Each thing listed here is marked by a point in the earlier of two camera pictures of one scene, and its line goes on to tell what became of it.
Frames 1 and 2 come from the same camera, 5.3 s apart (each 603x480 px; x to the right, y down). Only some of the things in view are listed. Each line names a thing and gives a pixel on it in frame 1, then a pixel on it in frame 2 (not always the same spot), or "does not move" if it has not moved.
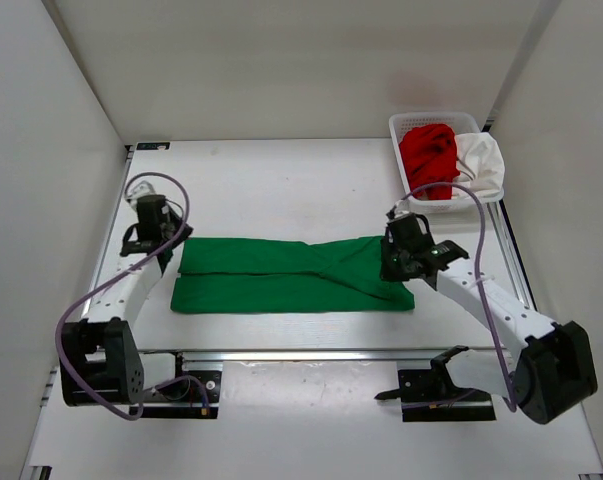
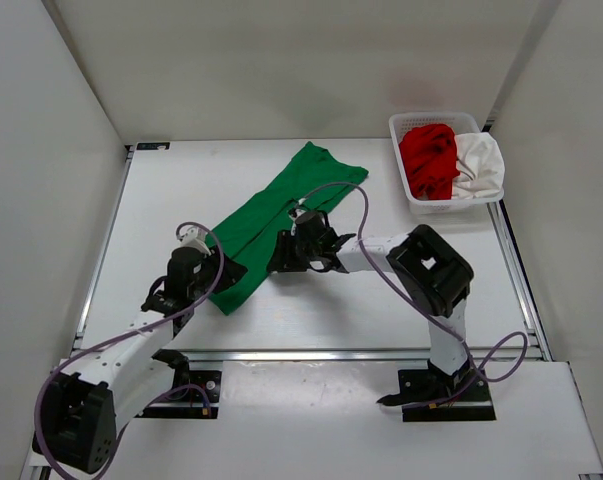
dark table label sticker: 153,146 does not move
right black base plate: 430,395 does not move
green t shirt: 224,275 → 317,180
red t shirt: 430,155 does not move
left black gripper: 188,230 → 232,274
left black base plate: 185,399 does not move
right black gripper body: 394,267 → 307,252
